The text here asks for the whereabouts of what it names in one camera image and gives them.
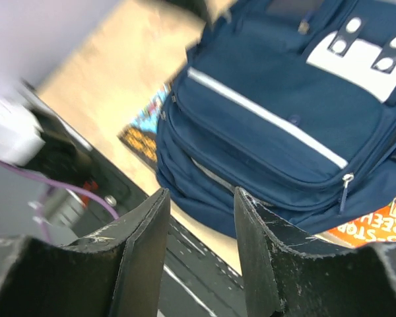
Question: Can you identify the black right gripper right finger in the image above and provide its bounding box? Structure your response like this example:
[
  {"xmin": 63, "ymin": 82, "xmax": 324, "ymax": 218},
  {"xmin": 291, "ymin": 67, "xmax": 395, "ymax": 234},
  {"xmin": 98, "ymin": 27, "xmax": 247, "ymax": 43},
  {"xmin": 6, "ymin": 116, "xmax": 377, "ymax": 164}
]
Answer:
[{"xmin": 234, "ymin": 188, "xmax": 396, "ymax": 316}]

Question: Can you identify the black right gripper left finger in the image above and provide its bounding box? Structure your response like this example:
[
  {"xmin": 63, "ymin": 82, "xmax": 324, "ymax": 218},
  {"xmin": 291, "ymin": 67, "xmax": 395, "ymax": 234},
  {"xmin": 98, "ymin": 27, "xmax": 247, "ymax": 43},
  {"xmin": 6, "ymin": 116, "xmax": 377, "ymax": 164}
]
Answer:
[{"xmin": 0, "ymin": 189, "xmax": 170, "ymax": 316}]

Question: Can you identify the navy blue backpack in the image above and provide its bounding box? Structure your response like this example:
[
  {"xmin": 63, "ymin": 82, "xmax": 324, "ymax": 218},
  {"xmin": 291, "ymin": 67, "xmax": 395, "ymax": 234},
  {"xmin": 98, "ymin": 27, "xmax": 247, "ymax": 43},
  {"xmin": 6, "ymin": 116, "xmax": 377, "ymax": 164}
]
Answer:
[{"xmin": 156, "ymin": 1, "xmax": 396, "ymax": 236}]

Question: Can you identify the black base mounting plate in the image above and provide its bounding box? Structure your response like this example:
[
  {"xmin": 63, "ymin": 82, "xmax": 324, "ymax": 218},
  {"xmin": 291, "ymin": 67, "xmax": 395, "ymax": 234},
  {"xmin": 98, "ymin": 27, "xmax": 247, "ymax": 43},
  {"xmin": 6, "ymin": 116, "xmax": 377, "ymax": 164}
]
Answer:
[{"xmin": 51, "ymin": 136, "xmax": 246, "ymax": 316}]

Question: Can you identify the orange 78-storey treehouse book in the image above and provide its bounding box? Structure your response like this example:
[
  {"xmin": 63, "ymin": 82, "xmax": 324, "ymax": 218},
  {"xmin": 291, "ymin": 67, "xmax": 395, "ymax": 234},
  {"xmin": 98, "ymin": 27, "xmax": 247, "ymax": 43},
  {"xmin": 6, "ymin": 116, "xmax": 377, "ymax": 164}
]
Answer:
[{"xmin": 318, "ymin": 196, "xmax": 396, "ymax": 248}]

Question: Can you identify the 169-storey treehouse book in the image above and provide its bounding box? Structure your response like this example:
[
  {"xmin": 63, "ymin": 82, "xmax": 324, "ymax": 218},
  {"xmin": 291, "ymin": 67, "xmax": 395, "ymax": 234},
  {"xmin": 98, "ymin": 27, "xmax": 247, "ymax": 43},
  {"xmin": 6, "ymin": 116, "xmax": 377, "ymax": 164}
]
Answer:
[{"xmin": 118, "ymin": 83, "xmax": 171, "ymax": 170}]

